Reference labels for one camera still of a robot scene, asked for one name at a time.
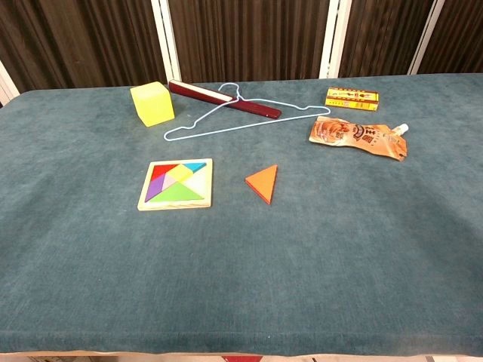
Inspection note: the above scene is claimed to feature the dark red long stick box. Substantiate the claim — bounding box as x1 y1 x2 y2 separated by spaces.
168 79 283 120

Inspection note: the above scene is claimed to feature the teal table cloth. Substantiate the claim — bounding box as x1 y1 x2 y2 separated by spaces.
0 73 483 357

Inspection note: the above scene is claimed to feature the yellow cube block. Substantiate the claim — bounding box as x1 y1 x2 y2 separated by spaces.
130 81 176 128

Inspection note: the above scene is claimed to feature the orange spouted food pouch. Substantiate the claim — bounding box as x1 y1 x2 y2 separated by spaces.
308 115 410 162

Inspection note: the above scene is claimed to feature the red triangle tangram piece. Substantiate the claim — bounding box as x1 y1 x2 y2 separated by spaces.
152 164 178 184

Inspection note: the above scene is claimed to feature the green triangle tangram piece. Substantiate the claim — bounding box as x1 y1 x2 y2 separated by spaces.
149 181 205 203

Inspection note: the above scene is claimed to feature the yellow red small carton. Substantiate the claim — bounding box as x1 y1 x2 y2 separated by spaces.
325 87 380 112

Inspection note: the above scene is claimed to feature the light blue wire hanger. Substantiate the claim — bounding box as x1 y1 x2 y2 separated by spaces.
163 82 332 143

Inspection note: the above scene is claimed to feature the wooden tangram puzzle tray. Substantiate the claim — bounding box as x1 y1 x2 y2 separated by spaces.
137 158 214 212

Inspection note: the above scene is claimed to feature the dark brown folding screen panel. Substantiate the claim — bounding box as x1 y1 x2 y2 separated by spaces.
409 0 483 75
160 0 343 84
0 0 180 95
320 0 446 79

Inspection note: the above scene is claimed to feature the orange triangle tangram piece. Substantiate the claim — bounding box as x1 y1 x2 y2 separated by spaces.
245 164 279 206

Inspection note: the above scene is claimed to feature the yellow square tangram piece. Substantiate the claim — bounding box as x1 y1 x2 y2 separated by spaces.
167 163 192 183

